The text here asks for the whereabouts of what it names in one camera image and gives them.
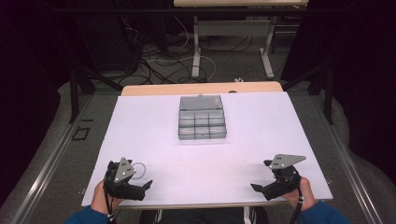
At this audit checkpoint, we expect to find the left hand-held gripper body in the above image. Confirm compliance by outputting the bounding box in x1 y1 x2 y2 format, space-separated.
104 157 148 202

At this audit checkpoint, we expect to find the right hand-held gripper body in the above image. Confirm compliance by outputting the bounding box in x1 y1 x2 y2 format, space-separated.
262 154 307 202

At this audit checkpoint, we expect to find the person's right hand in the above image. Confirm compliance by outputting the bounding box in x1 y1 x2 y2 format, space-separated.
280 176 317 212

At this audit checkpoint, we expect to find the person's left hand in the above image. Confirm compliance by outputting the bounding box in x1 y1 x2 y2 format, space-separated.
91 180 126 216

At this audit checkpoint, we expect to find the white table sheet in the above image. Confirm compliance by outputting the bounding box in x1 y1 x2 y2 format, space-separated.
81 91 333 208

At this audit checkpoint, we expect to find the clear plastic compartment box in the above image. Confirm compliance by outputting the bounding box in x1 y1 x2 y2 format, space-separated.
177 93 228 141

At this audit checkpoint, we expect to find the black metal stand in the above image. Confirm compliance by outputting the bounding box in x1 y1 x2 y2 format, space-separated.
281 61 336 126
68 65 124 124

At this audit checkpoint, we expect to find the dark curtain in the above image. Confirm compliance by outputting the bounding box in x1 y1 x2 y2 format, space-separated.
280 0 396 185
0 0 80 207

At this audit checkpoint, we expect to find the beige table with white legs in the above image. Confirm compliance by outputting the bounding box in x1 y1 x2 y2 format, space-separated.
173 0 310 79

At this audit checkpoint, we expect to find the translucent white ring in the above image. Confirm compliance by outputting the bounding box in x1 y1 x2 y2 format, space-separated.
130 161 148 181

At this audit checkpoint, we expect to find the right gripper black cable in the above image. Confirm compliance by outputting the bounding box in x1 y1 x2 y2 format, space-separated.
289 186 304 224

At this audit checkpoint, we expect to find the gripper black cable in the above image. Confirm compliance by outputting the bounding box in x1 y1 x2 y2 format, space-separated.
104 186 116 224
289 186 304 224

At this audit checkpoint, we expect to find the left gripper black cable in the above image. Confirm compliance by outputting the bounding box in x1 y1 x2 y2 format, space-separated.
104 186 116 224

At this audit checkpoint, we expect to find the aluminium floor rail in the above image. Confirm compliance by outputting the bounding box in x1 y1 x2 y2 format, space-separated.
310 92 387 224
9 94 95 224

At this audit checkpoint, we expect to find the tangle of black cables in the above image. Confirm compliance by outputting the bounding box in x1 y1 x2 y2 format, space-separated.
122 17 261 86

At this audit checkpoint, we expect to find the white cable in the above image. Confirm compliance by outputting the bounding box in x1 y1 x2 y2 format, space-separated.
145 15 218 82

